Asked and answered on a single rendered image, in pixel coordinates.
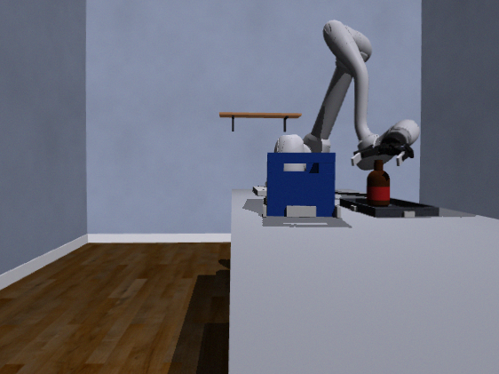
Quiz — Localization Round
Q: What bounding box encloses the blue divided crate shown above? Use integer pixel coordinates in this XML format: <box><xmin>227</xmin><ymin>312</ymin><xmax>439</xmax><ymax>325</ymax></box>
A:
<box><xmin>266</xmin><ymin>153</ymin><xmax>336</xmax><ymax>217</ymax></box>

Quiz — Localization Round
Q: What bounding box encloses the brown bottle with red label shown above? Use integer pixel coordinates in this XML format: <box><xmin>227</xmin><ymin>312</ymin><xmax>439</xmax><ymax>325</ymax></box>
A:
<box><xmin>367</xmin><ymin>160</ymin><xmax>390</xmax><ymax>207</ymax></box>

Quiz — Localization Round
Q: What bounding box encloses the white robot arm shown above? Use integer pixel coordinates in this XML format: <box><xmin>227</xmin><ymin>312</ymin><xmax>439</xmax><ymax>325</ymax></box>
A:
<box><xmin>274</xmin><ymin>20</ymin><xmax>420</xmax><ymax>171</ymax></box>

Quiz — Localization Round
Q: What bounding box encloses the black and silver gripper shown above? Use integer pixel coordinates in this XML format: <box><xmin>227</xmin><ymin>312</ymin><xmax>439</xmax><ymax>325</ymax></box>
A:
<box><xmin>351</xmin><ymin>133</ymin><xmax>414</xmax><ymax>166</ymax></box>

